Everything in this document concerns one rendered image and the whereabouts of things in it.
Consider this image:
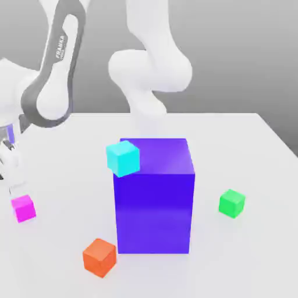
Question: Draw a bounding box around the small orange cube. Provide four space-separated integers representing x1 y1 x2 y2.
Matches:
82 237 118 279

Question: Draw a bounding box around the small green cube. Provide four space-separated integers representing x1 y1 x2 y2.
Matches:
218 189 247 219

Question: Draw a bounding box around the small cyan cube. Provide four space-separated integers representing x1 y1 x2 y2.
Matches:
105 140 141 178

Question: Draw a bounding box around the small magenta cube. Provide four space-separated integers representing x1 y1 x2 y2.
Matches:
10 194 37 224

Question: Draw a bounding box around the large purple box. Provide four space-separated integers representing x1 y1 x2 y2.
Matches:
113 137 196 255

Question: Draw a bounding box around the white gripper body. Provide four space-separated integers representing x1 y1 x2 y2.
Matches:
0 148 21 187

